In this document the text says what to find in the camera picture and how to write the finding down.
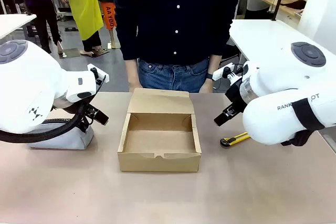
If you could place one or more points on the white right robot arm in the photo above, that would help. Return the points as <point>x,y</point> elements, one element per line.
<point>283,77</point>

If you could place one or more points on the person's left forearm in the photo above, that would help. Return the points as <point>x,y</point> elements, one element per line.
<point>215,64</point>

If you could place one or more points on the yellow utility knife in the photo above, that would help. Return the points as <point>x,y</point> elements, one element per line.
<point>235,139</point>

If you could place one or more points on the person in yellow apron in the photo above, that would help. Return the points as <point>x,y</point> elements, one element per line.
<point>84,6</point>

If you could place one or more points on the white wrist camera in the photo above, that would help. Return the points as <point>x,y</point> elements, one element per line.
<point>101,73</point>
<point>221,72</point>

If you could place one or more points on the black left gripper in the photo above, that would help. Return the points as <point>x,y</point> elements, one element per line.
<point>78,107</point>

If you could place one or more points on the person in black clothes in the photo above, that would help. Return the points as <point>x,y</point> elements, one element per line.
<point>44,3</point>

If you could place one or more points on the black smartwatch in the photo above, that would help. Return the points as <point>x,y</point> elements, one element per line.
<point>209,76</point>

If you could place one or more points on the brown cardboard box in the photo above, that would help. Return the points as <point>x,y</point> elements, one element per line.
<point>158,137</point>

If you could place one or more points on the white table with grey legs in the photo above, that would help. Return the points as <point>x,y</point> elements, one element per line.
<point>13,23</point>

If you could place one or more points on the person's right forearm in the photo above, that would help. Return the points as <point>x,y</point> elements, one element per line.
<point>131,68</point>

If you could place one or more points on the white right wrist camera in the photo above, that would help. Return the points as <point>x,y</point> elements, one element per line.
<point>221,72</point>

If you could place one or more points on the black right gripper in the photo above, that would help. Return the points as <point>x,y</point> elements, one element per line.
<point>235,94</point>

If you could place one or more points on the wooden workbench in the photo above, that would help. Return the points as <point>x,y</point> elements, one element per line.
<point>288,5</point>

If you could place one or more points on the metal floor plate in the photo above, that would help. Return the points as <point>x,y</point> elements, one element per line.
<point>69,53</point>

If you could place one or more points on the person in navy shirt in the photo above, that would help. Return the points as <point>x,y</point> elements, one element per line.
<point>173,16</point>

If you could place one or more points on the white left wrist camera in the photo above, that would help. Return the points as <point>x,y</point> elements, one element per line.
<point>101,73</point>

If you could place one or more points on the person's left hand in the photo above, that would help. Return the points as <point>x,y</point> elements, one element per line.
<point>206,86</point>

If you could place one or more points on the grey pouch with black zipper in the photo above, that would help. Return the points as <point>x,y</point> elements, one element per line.
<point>68,138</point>

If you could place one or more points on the person's right hand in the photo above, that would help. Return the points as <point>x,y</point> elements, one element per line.
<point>134,85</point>

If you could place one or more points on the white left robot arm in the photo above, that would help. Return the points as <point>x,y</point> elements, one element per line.
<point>29,82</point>

